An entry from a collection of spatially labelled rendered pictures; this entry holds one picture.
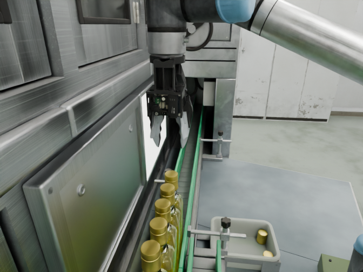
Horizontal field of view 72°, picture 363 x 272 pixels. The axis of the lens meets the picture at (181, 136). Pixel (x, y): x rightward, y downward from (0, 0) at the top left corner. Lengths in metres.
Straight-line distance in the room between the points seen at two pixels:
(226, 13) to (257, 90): 3.90
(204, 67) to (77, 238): 1.12
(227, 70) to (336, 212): 0.86
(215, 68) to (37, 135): 1.15
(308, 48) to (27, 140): 0.49
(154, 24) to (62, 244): 0.39
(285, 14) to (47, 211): 0.51
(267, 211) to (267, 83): 3.29
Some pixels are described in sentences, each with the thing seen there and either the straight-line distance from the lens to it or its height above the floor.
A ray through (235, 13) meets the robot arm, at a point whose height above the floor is 1.53.
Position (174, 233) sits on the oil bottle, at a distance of 0.60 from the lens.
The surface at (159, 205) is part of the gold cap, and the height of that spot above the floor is 1.16.
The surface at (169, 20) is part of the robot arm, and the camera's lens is 0.48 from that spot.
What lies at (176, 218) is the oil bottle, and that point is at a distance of 0.63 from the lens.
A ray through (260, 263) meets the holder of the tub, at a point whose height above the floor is 0.82.
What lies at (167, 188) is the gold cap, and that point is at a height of 1.16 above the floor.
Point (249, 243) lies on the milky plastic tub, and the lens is 1.04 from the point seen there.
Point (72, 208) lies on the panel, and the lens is 0.46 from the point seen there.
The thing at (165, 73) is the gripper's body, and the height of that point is 1.43.
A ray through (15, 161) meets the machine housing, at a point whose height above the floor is 1.37.
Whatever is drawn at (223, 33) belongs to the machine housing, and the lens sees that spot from 1.41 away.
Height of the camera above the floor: 1.51
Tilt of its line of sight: 24 degrees down
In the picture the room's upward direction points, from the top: straight up
